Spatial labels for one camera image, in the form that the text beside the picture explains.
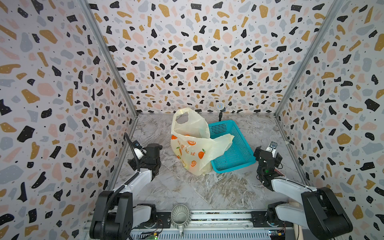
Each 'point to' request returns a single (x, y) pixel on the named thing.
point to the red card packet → (275, 169)
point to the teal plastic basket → (239, 155)
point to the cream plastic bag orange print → (191, 143)
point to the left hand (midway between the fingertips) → (137, 151)
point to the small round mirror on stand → (220, 106)
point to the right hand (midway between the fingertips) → (267, 147)
